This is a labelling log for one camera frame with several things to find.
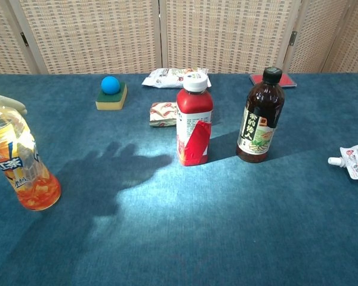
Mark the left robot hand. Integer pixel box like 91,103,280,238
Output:
0,94,28,117

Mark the iced tea bottle yellow cap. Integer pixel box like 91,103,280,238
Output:
0,88,62,212

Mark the red juice bottle white cap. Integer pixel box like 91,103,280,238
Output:
175,71,214,167

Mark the dark sauce bottle black cap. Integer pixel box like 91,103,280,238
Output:
236,66,286,164

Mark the green and yellow sponge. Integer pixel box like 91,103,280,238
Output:
95,82,128,111

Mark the blue ball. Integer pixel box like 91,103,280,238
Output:
100,76,121,95

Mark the woven folding screen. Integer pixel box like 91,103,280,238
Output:
0,0,358,75

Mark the paper-wrapped box red print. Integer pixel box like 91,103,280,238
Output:
149,101,178,128

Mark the white snack bag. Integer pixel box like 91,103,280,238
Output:
141,67,212,89

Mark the blue tablecloth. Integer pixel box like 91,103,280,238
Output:
0,73,358,286

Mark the flat red box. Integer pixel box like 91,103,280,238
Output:
249,73,298,88

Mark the white spout pouch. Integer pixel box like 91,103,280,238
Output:
328,144,358,181

